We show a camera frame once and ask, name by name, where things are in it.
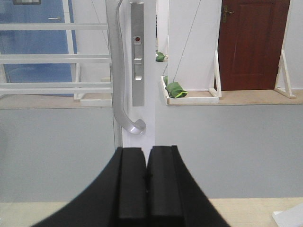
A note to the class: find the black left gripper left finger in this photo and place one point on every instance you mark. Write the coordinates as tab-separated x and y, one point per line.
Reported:
116	198

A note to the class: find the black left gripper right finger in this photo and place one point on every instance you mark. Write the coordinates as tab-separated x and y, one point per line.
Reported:
174	197

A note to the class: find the white framed sliding glass door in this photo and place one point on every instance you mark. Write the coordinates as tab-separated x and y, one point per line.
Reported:
56	137

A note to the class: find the silver curved door handle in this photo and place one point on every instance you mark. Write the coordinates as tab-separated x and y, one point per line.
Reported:
118	65

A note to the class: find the brown wooden door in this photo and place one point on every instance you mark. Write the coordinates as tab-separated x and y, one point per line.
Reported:
250	43

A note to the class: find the blue door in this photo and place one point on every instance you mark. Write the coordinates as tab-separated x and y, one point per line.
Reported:
36	41

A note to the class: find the silver door lock plate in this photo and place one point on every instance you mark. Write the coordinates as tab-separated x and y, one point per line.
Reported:
137	35

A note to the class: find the light wooden platform board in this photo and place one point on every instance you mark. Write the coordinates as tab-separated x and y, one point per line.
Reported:
238	212

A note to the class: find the green sandbag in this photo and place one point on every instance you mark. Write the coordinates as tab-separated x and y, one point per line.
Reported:
175	90
160	57

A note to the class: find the far green sandbag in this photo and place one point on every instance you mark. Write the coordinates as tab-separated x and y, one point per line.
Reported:
160	57

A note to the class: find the white triangular support brace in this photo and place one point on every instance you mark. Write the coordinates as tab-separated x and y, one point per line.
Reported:
283	71

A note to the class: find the white partition panel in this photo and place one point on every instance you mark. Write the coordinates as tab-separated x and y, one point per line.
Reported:
193	29

